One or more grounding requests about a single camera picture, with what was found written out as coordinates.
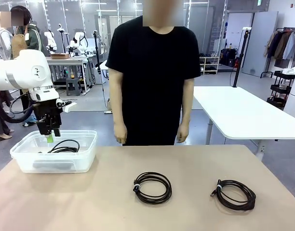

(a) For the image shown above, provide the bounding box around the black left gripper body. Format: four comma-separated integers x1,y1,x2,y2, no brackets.
32,99,63,136

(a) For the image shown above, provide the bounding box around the black cable coil white tie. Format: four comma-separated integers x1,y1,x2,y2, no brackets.
133,171,173,205

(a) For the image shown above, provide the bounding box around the black braided USB cable coil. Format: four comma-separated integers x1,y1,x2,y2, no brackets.
210,179,256,212

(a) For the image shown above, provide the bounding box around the person's left forearm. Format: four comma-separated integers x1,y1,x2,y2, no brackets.
180,98,195,125

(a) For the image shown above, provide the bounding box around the person's right forearm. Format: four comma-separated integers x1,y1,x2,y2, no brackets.
112,96,127,126

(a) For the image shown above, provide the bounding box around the person's right hand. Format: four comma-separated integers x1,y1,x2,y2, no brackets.
114,123,128,144

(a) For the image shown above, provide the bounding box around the person's left hand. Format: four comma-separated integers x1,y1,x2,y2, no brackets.
176,122,190,143

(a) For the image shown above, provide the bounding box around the clear plastic storage bin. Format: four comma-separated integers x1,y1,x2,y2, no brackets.
10,129,98,174

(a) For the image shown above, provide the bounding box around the grey plastic stool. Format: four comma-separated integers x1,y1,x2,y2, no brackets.
65,77,82,97

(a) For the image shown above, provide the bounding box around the grey workbench table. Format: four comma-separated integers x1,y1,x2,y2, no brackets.
46,56,94,95

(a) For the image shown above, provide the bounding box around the cardboard box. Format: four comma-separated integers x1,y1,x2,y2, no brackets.
50,53,71,60

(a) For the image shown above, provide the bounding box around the small white background robot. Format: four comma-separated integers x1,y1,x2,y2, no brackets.
43,30,58,55

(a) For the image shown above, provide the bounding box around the white background robot pair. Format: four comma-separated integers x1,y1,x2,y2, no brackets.
67,31,90,57

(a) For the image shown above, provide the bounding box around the person in brown apron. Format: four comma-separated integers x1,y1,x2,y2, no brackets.
10,5,46,127

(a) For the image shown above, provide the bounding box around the figure in grey top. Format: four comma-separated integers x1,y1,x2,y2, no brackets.
0,11,14,61

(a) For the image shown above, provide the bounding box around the person in black t-shirt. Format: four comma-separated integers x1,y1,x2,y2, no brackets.
105,0,201,146

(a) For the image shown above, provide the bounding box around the wooden shoe rack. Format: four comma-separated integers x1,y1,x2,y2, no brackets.
199,55,220,75

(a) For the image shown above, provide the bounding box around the black bags pile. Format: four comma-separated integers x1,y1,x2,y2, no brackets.
219,48,241,68

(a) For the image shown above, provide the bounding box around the white table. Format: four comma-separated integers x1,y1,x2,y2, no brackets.
193,86,295,161

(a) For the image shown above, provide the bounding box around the black pole stand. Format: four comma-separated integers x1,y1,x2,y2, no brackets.
233,26,252,88

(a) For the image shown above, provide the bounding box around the black utility cart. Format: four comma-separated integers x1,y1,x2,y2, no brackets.
267,70,295,109

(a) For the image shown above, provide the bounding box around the coat rack with clothes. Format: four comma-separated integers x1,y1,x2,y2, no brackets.
263,26,295,79

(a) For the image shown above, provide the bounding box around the white cylindrical appliance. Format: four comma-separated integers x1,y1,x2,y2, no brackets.
283,68,295,121

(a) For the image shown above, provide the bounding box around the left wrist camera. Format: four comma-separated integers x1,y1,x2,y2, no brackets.
56,98,78,113

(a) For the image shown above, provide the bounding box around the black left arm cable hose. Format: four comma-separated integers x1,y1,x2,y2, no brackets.
0,92,39,124

